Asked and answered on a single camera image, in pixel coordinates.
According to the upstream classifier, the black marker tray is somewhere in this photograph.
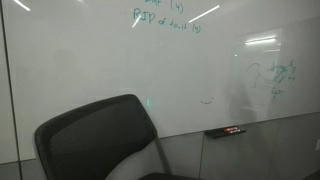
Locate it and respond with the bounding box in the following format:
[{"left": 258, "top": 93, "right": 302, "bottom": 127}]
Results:
[{"left": 204, "top": 126, "right": 248, "bottom": 140}]

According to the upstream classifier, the black mesh office chair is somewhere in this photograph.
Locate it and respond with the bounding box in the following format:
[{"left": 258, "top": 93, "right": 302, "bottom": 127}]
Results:
[{"left": 34, "top": 93, "right": 205, "bottom": 180}]

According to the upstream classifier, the red labelled marker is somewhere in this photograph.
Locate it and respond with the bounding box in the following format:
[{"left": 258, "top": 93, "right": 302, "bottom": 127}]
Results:
[{"left": 223, "top": 126, "right": 240, "bottom": 133}]

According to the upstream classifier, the white wall whiteboard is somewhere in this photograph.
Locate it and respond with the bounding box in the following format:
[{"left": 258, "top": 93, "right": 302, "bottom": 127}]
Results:
[{"left": 1, "top": 0, "right": 320, "bottom": 163}]

